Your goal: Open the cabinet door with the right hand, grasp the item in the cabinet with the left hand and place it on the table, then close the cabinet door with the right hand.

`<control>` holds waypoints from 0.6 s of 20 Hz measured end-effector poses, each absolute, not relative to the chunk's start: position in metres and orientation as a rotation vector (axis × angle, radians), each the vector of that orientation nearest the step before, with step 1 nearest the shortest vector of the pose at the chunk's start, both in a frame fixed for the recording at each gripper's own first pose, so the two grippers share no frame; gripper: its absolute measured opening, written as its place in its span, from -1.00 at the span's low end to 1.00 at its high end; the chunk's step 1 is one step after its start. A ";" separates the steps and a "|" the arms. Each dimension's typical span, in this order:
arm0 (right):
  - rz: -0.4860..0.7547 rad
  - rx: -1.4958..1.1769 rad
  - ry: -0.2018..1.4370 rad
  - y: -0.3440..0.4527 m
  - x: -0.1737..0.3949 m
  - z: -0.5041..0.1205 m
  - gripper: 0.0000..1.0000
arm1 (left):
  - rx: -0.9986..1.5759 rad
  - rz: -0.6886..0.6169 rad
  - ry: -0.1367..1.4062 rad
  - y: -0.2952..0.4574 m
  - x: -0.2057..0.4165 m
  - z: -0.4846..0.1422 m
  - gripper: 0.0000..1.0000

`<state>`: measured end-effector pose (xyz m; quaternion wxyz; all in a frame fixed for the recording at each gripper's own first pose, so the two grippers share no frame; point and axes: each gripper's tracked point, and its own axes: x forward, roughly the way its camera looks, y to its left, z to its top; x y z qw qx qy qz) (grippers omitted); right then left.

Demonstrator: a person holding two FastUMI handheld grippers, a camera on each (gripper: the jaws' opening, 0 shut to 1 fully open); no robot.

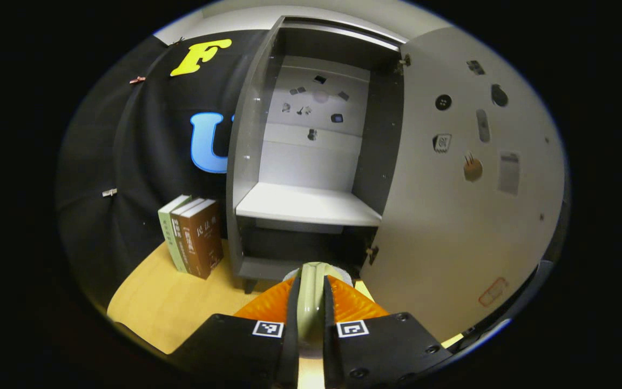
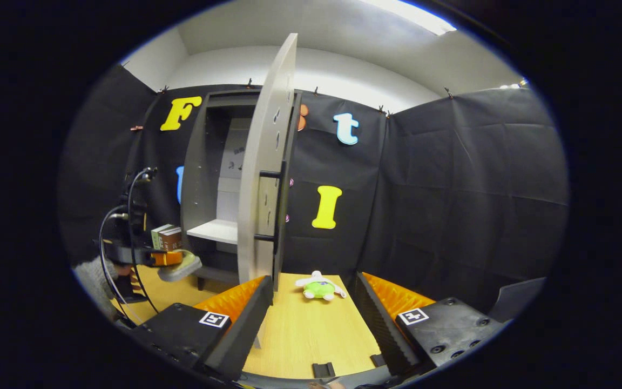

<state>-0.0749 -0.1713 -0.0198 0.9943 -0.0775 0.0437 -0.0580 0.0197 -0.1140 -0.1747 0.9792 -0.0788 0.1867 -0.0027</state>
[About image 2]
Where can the dark grey board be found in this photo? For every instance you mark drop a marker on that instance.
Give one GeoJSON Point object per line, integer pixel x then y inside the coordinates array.
{"type": "Point", "coordinates": [519, 300]}

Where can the green book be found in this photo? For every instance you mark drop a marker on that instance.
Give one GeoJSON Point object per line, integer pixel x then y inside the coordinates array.
{"type": "Point", "coordinates": [155, 237]}

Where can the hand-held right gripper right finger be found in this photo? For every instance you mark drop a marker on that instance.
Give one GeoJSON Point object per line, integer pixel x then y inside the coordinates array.
{"type": "Point", "coordinates": [381, 329]}

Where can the dark grey cabinet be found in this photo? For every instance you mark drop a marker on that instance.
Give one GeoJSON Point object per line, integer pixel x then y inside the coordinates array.
{"type": "Point", "coordinates": [203, 162]}

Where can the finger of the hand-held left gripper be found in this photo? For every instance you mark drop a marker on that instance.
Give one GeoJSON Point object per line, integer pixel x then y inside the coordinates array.
{"type": "Point", "coordinates": [146, 256]}

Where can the white cabinet shelf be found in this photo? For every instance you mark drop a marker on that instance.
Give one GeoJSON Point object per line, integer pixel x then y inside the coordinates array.
{"type": "Point", "coordinates": [216, 231]}

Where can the black backdrop cloth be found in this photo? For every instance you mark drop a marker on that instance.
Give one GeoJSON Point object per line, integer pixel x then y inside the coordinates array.
{"type": "Point", "coordinates": [451, 189]}

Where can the ceiling light panel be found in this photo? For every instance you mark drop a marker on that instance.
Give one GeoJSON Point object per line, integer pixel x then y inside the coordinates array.
{"type": "Point", "coordinates": [513, 85]}
{"type": "Point", "coordinates": [413, 15]}

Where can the grey cabinet door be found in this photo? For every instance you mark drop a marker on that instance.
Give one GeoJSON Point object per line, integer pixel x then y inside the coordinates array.
{"type": "Point", "coordinates": [259, 135]}

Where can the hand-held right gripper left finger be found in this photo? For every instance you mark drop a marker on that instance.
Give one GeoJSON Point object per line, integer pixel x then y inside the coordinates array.
{"type": "Point", "coordinates": [243, 335]}

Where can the green white plush toy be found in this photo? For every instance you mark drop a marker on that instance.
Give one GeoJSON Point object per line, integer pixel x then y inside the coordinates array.
{"type": "Point", "coordinates": [319, 290]}

